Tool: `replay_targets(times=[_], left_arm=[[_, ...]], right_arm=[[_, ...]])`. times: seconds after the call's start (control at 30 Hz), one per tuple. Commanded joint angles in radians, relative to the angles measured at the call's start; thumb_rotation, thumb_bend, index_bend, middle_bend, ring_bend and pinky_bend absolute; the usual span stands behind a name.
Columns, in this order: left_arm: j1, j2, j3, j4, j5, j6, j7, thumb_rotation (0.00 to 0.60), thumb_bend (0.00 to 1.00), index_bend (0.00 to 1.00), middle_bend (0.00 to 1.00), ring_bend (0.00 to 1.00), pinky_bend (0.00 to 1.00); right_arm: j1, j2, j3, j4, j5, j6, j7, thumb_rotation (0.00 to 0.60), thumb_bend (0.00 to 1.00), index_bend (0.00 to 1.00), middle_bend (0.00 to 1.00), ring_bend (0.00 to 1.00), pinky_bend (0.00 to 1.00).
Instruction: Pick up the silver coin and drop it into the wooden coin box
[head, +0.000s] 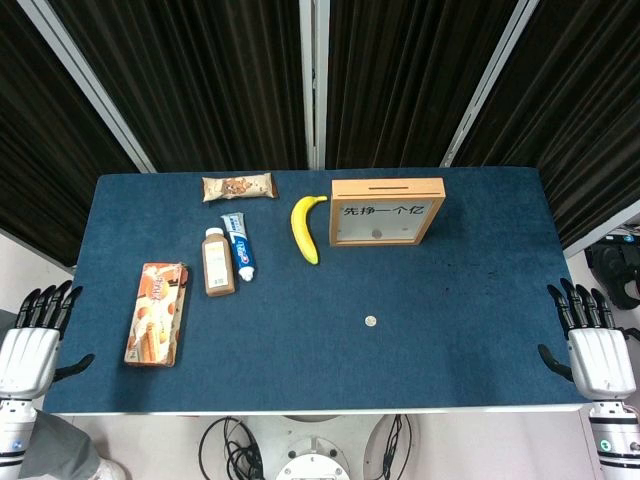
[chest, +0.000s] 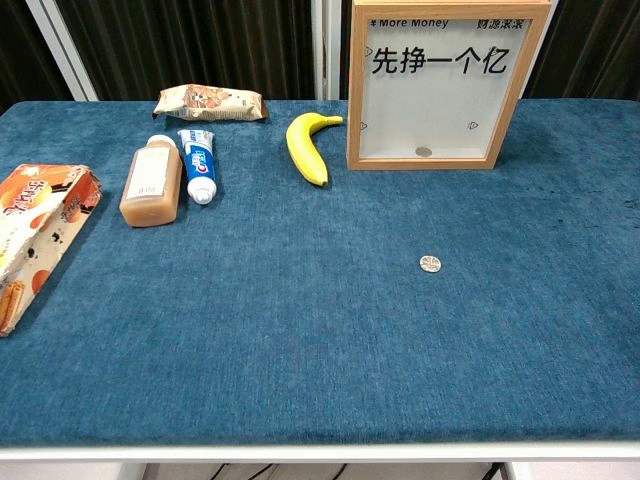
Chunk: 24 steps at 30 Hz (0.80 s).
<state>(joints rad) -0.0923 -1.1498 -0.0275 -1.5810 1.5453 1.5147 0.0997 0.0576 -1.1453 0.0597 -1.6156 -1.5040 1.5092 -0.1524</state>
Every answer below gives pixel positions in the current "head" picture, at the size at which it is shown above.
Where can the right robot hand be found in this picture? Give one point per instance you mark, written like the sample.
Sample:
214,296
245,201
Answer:
597,355

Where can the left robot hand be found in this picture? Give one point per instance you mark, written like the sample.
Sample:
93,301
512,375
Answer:
27,350

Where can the silver coin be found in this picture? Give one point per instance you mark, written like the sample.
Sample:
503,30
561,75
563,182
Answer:
369,321

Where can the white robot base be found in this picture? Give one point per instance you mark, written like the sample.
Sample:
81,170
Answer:
325,455

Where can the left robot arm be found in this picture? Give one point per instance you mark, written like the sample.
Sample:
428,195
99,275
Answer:
15,435

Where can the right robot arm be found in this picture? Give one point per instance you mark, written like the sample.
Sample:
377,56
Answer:
615,440

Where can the black equipment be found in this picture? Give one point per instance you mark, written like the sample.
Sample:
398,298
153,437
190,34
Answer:
612,270

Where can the grey trouser leg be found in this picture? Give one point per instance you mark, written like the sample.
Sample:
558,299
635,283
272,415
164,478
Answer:
55,445

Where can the orange biscuit box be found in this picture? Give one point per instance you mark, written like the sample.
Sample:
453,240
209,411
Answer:
155,320

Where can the white shoe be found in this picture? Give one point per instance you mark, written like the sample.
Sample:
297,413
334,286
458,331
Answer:
107,470

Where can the dark pleated curtain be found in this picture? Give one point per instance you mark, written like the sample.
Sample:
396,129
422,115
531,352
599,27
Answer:
200,75
590,125
30,150
400,75

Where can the brown drink bottle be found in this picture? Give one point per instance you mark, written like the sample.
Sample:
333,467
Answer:
218,270

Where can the blue white toothpaste tube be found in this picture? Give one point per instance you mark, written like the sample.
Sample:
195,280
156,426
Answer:
240,247

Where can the blue fabric table cloth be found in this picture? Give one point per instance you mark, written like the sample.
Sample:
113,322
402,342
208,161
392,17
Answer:
350,360

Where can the brown bear snack wrapper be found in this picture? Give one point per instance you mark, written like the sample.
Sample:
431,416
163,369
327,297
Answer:
237,187

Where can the yellow banana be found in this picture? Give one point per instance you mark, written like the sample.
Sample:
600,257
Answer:
300,230

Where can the grey metal frame post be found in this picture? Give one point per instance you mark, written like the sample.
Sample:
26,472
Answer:
492,75
320,100
82,75
605,225

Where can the wooden framed money box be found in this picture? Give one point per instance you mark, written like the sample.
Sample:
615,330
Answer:
387,189

